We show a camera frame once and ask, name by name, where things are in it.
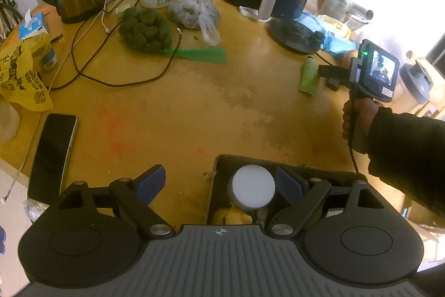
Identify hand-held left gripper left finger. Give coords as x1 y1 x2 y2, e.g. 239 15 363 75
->
56 164 176 239

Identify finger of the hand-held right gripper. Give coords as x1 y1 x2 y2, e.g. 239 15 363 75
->
326 76 350 92
317 65 352 79

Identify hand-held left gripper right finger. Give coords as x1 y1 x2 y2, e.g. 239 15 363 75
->
266 166 386 238

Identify green tube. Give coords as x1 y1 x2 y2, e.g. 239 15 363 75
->
299 57 319 95

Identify white cup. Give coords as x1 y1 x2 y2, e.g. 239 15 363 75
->
228 165 276 211

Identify black cardboard box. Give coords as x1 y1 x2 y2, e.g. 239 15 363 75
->
205 154 369 225

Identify person's right forearm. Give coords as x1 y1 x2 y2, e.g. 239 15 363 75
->
367 107 445 231

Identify wooden desktop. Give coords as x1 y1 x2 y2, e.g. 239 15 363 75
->
0 0 435 225

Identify person's right hand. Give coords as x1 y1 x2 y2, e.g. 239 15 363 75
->
342 97 383 148

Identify clear blender jar grey lid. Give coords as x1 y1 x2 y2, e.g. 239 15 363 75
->
399 60 435 106

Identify yellow food pack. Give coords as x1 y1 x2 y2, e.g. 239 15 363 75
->
315 14 352 40

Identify black kettle base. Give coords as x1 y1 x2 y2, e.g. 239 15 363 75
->
270 18 324 54

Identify light blue plastic wrap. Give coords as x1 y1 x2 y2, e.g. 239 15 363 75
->
298 12 328 32

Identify dark monitor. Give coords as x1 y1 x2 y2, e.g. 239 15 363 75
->
426 29 445 68

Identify silver metal tube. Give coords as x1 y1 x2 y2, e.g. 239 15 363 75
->
346 1 375 21

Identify black smartphone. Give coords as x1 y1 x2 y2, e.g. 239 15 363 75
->
27 113 78 206

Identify clear bag dark contents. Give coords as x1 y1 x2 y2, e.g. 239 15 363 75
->
168 0 222 46

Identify green net bag of fruit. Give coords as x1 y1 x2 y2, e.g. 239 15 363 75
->
119 6 227 65

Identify white plastic container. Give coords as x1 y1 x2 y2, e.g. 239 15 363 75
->
0 99 20 142

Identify small glass jar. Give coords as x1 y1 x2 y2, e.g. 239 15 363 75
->
40 46 58 70

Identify yellow plastic bag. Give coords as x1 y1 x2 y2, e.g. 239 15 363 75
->
0 36 54 112

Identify blue tissue box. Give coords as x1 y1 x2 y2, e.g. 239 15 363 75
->
19 9 50 40

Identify black kettle base cable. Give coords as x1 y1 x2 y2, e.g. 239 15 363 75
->
313 51 336 67

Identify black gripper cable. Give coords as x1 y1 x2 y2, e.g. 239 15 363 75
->
347 99 361 176

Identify long white charging cable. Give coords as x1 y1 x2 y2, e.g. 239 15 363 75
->
2 0 117 203

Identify dark wire rack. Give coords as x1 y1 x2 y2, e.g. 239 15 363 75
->
0 0 22 40

